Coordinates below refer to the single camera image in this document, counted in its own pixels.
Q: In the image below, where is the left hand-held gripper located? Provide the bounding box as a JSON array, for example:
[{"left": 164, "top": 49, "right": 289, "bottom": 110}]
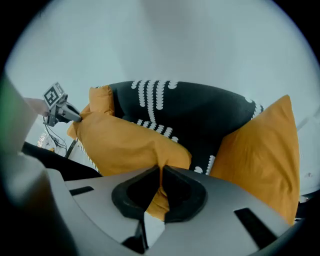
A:
[{"left": 42, "top": 81, "right": 83, "bottom": 127}]

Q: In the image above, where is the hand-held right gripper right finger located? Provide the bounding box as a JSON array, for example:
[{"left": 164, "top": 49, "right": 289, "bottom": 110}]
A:
[{"left": 149, "top": 164, "right": 293, "bottom": 256}]

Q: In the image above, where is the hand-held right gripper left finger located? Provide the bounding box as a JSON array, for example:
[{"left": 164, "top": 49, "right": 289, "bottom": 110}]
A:
[{"left": 64, "top": 164, "right": 161, "bottom": 244}]

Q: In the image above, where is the person's left forearm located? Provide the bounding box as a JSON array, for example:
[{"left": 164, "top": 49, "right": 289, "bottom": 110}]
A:
[{"left": 23, "top": 97, "right": 50, "bottom": 118}]

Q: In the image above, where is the person's white shirt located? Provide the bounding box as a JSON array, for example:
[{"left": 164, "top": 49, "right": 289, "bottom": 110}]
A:
[{"left": 0, "top": 72, "right": 35, "bottom": 156}]

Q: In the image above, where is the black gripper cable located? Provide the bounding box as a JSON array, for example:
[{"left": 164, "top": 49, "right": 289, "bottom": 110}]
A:
[{"left": 43, "top": 123, "right": 69, "bottom": 157}]

